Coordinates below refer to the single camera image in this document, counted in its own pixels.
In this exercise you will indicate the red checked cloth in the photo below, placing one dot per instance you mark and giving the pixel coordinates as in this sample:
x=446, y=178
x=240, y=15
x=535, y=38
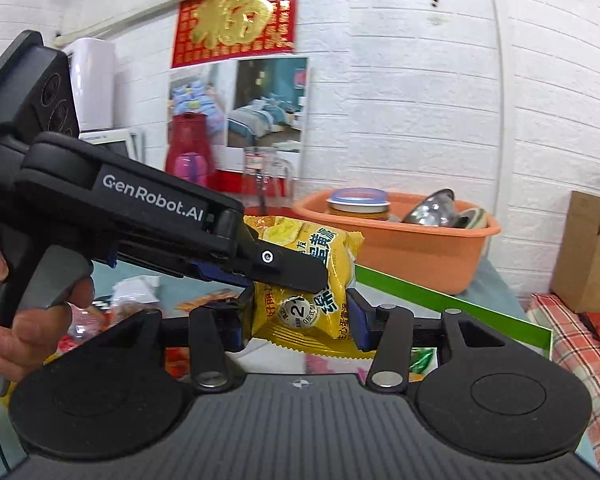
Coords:
x=580, y=360

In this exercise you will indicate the person's left hand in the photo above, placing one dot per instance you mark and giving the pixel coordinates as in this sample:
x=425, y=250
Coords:
x=35, y=340

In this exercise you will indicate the white water purifier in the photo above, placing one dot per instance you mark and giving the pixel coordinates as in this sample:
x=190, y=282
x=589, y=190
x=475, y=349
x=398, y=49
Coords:
x=92, y=85

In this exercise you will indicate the yellow snack packet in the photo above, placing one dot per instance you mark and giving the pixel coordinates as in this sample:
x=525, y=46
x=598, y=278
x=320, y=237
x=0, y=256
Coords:
x=300, y=316

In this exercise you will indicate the pink bottle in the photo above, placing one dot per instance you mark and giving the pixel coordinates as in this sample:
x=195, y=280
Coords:
x=189, y=167

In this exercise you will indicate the steel bowl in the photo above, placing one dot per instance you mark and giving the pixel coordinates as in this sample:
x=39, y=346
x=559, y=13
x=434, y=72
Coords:
x=427, y=210

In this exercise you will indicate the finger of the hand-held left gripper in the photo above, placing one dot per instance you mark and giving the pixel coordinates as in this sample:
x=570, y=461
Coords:
x=285, y=270
x=220, y=274

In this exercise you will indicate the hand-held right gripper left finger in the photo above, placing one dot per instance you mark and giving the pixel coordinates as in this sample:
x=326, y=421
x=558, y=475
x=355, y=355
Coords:
x=241, y=327

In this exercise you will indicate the bedding wall poster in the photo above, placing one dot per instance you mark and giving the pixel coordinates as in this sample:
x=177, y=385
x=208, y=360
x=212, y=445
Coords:
x=265, y=110

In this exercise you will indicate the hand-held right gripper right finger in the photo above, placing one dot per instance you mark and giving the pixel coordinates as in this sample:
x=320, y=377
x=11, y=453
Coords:
x=357, y=322

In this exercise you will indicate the clear pitcher with red label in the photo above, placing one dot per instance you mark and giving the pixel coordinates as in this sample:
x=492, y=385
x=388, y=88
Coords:
x=265, y=170

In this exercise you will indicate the green cardboard box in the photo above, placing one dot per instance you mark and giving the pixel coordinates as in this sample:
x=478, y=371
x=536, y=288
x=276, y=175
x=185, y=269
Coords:
x=430, y=297

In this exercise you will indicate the orange plastic basin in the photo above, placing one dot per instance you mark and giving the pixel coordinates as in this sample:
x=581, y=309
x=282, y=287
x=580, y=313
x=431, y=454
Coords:
x=420, y=255

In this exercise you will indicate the red plastic basin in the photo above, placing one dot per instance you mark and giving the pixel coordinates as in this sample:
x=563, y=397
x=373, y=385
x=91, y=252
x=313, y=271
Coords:
x=275, y=210

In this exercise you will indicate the red and gold wall poster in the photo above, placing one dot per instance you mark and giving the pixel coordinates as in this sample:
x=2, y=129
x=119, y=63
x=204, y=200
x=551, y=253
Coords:
x=235, y=15

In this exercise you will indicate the brown cardboard box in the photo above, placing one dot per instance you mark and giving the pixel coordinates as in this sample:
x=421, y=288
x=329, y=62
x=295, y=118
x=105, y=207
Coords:
x=587, y=255

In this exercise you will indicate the red thermos jug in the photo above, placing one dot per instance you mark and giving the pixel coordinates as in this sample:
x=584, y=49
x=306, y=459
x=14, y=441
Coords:
x=190, y=135

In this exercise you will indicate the jar with blue lid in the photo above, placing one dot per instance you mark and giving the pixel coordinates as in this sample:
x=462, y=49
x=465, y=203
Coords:
x=357, y=202

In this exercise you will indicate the orange snack packet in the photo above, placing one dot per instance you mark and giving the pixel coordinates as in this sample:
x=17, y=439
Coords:
x=205, y=302

